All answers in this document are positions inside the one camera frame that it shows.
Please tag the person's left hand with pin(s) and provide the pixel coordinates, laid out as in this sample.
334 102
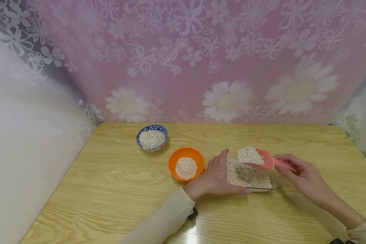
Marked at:
213 179

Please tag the person's right hand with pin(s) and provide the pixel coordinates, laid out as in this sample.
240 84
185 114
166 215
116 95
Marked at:
308 179

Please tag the clear glass tray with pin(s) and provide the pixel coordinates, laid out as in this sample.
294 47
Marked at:
273 184

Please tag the pink plastic scoop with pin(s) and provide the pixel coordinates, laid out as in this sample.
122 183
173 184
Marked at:
270 161

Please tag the person's right forearm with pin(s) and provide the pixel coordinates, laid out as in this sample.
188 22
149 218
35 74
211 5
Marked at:
347 217

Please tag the person's left forearm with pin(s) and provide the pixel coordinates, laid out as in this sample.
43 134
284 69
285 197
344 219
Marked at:
161 220

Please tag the pile of beige grains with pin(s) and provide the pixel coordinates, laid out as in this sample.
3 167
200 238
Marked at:
186 168
249 156
152 139
247 178

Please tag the black wrist band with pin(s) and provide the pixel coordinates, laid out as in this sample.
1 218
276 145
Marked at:
193 214

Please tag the orange bowl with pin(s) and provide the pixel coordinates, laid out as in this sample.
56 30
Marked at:
183 153

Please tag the blue patterned bowl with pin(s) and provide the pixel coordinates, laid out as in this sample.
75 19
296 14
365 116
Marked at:
140 142

